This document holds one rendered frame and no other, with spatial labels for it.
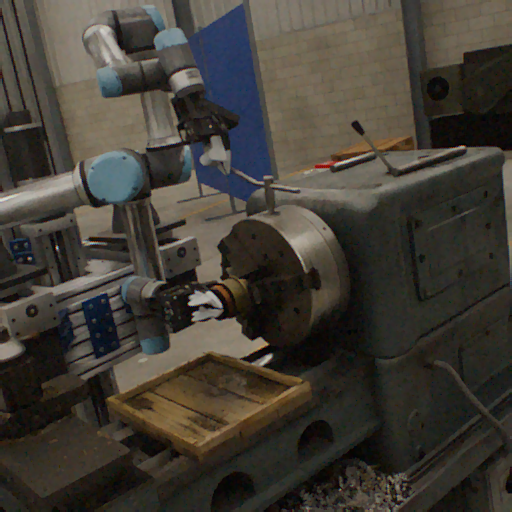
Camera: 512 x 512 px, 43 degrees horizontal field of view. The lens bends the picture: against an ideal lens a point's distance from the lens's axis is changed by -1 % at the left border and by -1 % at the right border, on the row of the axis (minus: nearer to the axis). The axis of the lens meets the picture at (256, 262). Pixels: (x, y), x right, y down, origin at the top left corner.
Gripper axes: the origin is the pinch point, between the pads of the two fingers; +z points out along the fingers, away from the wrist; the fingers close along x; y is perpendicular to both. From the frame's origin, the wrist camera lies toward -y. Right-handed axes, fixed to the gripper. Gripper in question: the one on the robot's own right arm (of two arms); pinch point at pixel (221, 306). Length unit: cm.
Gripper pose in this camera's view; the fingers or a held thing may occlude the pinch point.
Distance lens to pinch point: 141.1
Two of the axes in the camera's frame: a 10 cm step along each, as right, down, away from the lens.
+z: 6.3, 0.9, -7.7
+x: -1.8, -9.5, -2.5
